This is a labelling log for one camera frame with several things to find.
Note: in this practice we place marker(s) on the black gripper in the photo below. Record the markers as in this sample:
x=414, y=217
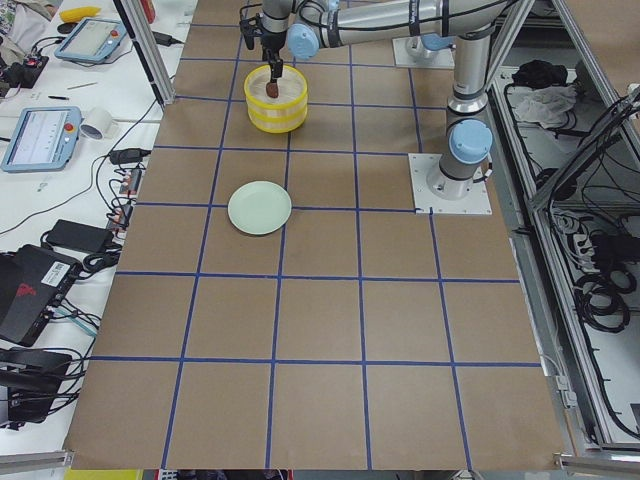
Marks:
x=273, y=41

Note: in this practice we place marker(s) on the dark red bun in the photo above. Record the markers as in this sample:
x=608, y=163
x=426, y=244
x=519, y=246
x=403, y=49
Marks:
x=272, y=90

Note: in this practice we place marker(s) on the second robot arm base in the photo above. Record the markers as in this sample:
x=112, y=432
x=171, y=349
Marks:
x=425, y=46

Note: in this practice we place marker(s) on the yellow two-layer steamer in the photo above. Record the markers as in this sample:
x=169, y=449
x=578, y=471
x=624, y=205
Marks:
x=282, y=114

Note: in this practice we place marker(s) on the black power adapter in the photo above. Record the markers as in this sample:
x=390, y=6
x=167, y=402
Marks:
x=163, y=39

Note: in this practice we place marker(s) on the pale green plate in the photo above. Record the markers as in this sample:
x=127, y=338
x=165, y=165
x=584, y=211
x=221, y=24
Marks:
x=259, y=207

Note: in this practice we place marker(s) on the upper blue teach pendant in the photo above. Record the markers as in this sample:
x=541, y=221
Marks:
x=92, y=41

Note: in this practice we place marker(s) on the blue teach pendant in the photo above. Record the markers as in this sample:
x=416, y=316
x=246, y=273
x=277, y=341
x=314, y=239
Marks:
x=92, y=41
x=43, y=140

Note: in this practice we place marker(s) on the white tape roll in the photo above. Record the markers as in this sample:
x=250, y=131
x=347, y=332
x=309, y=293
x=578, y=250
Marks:
x=99, y=124

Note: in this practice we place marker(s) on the yellow banana toy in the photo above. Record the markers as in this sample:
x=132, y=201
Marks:
x=77, y=14

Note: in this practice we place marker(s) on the lower blue teach pendant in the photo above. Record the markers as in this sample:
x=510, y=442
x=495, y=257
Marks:
x=43, y=140

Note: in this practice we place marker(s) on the black power brick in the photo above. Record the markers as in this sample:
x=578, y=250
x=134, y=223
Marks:
x=79, y=237

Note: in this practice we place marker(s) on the white crumpled cloth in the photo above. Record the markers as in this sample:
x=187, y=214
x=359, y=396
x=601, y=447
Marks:
x=548, y=107

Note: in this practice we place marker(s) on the black laptop computer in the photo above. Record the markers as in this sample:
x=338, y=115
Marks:
x=34, y=280

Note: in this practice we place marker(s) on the aluminium frame post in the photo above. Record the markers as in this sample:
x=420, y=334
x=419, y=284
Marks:
x=139, y=30

